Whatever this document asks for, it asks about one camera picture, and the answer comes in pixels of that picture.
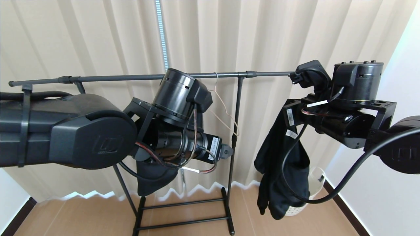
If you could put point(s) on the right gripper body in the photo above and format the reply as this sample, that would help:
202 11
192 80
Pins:
341 126

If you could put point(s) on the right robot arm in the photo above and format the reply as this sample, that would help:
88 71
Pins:
357 82

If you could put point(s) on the black mesh garment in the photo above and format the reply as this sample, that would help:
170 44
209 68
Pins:
279 170

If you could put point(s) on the black clothes rack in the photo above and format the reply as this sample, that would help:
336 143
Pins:
115 78

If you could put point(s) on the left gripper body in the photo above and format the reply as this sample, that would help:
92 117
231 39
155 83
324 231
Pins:
174 144

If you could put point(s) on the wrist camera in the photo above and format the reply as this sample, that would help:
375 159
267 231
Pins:
203 96
313 73

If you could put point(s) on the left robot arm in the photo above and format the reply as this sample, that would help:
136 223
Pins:
75 131

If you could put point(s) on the pink clothes hanger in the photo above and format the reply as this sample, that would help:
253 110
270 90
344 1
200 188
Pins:
217 80

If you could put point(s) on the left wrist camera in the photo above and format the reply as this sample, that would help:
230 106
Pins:
203 96

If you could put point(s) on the beige curtain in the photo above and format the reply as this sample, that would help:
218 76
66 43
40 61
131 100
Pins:
98 39

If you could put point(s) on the white laundry basket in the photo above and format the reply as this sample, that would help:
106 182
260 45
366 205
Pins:
316 178

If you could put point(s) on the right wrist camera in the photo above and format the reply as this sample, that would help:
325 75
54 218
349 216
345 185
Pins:
313 73

